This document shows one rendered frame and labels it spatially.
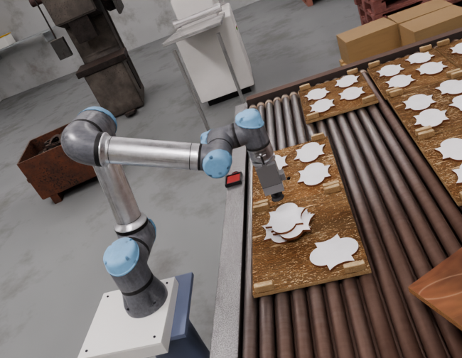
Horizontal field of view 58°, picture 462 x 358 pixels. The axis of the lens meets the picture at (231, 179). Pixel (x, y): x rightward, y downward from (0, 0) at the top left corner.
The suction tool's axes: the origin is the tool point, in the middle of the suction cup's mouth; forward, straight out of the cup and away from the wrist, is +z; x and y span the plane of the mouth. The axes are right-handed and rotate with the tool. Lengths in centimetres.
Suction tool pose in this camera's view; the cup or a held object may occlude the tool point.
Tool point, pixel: (277, 197)
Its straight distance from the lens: 137.7
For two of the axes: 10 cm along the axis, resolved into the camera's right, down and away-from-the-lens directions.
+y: -0.2, -5.3, 8.5
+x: -9.4, 3.0, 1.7
